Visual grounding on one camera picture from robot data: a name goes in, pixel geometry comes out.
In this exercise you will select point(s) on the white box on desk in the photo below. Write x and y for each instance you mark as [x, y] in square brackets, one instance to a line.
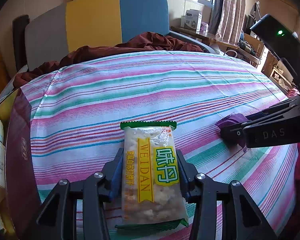
[192, 20]

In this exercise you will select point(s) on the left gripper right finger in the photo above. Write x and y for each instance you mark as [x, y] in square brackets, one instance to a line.
[187, 173]

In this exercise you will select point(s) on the wooden desk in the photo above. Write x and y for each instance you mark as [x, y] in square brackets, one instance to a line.
[219, 45]

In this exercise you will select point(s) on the black rolled mat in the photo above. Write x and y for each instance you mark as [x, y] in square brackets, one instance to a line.
[19, 25]

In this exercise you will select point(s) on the gold tin box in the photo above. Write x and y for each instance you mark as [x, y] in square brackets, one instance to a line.
[21, 194]

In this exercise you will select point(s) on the dark red blanket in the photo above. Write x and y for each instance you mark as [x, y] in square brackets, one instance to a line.
[147, 41]

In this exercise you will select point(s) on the striped bed sheet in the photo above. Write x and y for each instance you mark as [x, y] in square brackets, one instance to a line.
[76, 113]

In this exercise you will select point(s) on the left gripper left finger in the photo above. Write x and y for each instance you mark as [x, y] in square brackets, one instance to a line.
[113, 175]

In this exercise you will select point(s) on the pink floral curtain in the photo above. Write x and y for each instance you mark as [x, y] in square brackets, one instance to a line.
[226, 20]

